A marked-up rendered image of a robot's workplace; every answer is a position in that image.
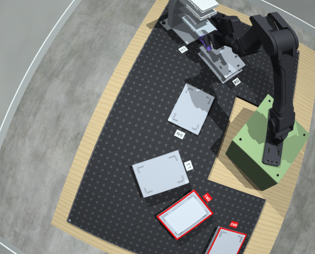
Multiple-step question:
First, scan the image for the black perforated breadboard table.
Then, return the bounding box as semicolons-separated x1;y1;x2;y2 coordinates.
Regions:
66;2;274;254

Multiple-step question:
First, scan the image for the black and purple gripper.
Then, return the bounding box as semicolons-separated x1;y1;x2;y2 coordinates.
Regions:
198;29;228;51

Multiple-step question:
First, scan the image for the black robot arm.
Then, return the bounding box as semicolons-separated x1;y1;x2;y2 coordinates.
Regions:
210;12;299;167

